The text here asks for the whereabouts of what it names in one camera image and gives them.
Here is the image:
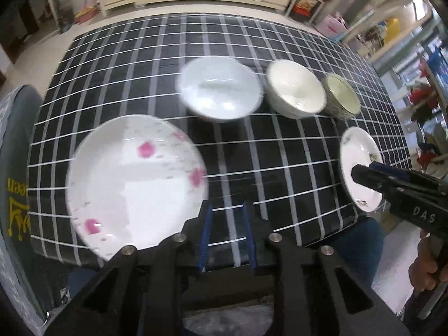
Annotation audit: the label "pink floral white plate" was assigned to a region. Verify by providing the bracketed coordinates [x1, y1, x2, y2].
[66, 115, 210, 261]

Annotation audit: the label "person's leg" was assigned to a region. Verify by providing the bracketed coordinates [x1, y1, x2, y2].
[329, 217, 385, 288]
[66, 269, 106, 298]

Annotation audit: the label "bear print white plate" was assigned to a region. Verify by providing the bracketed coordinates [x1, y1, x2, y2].
[339, 127, 384, 213]

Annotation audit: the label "yellow container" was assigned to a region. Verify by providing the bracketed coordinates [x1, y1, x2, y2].
[384, 17, 400, 43]

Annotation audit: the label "plain white bowl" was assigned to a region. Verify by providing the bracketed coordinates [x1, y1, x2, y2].
[178, 57, 262, 123]

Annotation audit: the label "red picture box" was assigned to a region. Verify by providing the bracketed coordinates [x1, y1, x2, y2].
[290, 0, 326, 22]

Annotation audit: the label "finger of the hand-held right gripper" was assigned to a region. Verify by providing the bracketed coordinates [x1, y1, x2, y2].
[351, 163, 397, 197]
[368, 162, 425, 183]

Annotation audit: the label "red and yellow dustpan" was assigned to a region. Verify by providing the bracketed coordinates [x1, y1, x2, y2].
[74, 5, 99, 24]

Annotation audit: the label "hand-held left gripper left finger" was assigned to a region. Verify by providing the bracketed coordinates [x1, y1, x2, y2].
[44, 199, 214, 336]

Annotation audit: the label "person's left leg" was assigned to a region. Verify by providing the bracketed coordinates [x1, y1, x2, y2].
[66, 269, 106, 298]

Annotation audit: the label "red flowers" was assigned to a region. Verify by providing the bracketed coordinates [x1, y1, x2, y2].
[409, 87, 442, 113]

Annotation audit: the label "pink bag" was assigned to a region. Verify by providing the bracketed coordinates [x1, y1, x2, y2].
[317, 13, 347, 41]

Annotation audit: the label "cream bowl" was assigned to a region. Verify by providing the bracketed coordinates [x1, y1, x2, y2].
[265, 59, 328, 120]

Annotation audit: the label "person's right hand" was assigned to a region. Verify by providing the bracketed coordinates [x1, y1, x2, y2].
[409, 230, 439, 295]

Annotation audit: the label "patterned rim bowl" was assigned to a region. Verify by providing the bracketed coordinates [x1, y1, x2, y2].
[324, 73, 362, 121]

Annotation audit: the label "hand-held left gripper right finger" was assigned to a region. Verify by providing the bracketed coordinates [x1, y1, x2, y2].
[243, 201, 411, 336]

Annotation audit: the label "grey chair with yellow print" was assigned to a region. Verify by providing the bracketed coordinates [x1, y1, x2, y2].
[0, 85, 71, 323]

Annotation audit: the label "black white checkered tablecloth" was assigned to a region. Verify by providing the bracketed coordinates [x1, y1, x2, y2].
[26, 13, 412, 274]

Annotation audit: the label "person's right leg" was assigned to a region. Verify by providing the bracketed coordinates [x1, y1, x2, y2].
[329, 217, 385, 288]

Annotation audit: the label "blue plastic basket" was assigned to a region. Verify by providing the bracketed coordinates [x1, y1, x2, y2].
[427, 46, 448, 85]

